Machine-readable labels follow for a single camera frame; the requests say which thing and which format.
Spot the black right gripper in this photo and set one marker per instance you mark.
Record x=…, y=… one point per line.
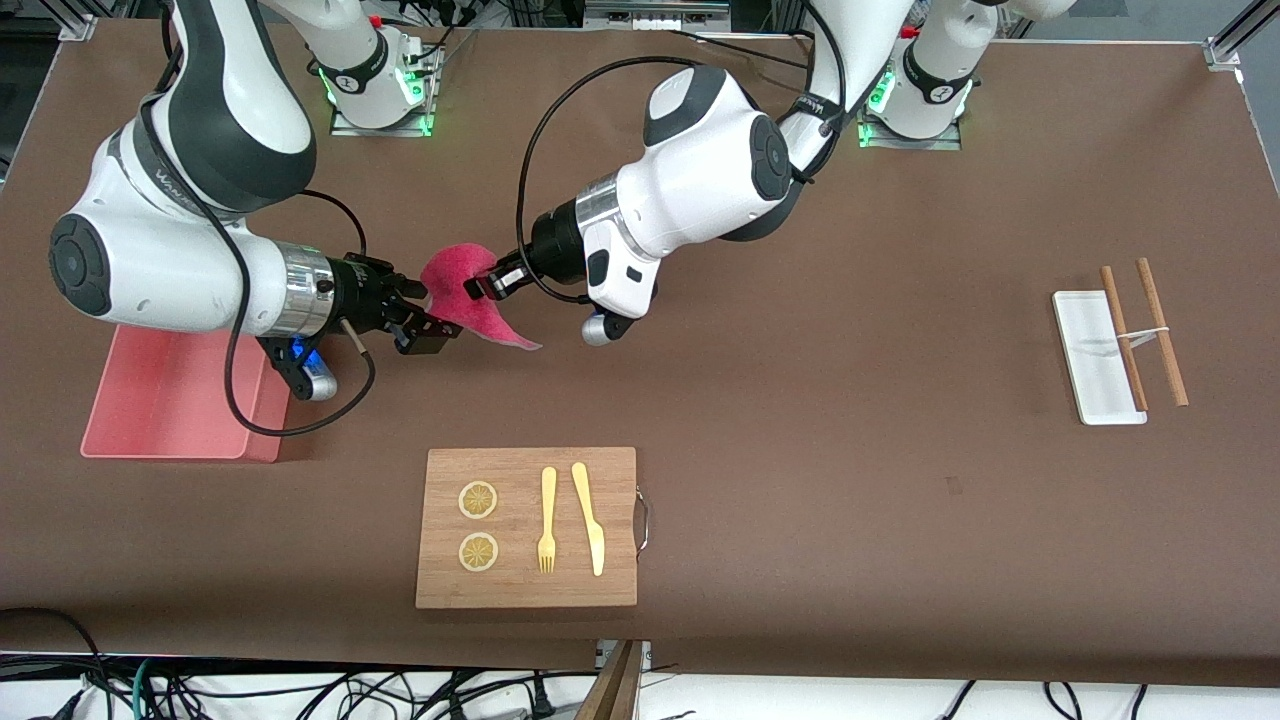
x=362, y=294

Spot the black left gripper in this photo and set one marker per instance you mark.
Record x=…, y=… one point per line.
x=553, y=243

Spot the pink and grey cloth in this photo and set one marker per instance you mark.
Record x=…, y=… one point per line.
x=465, y=305

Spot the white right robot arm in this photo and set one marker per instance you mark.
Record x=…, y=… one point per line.
x=150, y=260

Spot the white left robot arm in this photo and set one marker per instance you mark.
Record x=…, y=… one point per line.
x=700, y=170

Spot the toy lemon slice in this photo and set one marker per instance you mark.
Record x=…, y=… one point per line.
x=478, y=500
x=478, y=552

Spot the yellow plastic fork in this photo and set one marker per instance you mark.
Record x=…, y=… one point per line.
x=547, y=500

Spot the yellow plastic knife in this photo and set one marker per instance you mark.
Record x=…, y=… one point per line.
x=590, y=520

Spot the pink plastic bin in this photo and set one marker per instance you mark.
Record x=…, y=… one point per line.
x=170, y=400

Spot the bamboo cutting board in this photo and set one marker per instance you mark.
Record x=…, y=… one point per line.
x=520, y=590

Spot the grey metal box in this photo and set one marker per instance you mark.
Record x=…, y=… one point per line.
x=650, y=12

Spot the white rectangular tray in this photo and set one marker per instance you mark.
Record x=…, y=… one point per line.
x=1090, y=350

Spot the wooden rod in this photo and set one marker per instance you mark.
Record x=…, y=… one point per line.
x=1125, y=340
x=1163, y=335

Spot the white rack clip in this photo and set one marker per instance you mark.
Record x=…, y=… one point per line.
x=1145, y=335

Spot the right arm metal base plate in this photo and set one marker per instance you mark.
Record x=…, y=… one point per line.
x=425, y=100

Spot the small metal bracket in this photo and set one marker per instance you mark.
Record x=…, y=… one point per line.
x=645, y=655

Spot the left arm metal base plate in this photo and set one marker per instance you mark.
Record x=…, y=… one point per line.
x=900, y=143

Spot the wooden post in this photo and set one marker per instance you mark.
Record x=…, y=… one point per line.
x=612, y=690

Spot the aluminium frame profile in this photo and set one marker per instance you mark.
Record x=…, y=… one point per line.
x=78, y=22
x=1228, y=45

